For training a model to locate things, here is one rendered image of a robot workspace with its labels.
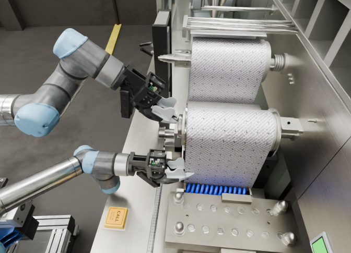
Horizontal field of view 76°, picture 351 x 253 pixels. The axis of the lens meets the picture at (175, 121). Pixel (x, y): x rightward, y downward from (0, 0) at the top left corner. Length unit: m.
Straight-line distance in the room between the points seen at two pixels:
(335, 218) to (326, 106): 0.25
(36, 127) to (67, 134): 2.03
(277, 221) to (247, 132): 0.32
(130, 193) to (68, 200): 1.20
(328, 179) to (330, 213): 0.07
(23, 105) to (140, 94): 0.26
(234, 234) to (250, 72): 0.51
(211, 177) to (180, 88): 0.75
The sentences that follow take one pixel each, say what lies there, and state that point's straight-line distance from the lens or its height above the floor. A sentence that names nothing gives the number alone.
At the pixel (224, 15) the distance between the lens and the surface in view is 1.54.
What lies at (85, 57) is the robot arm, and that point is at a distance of 0.58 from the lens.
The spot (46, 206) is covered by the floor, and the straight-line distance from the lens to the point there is 2.17.
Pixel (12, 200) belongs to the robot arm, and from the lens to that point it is 0.87.
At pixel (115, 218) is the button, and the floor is 0.92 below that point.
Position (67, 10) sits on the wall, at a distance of 4.96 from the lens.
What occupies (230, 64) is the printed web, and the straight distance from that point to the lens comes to 0.76.
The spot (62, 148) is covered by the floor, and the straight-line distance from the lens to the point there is 2.47.
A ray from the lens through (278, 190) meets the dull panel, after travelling 0.92.
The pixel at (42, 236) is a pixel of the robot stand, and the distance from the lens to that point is 1.82.
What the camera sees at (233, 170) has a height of 1.13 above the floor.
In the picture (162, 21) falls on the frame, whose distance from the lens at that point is 0.85.
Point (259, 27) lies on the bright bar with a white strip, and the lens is 0.83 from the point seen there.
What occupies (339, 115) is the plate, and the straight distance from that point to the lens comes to 0.59.
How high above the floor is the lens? 1.74
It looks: 45 degrees down
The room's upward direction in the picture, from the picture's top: straight up
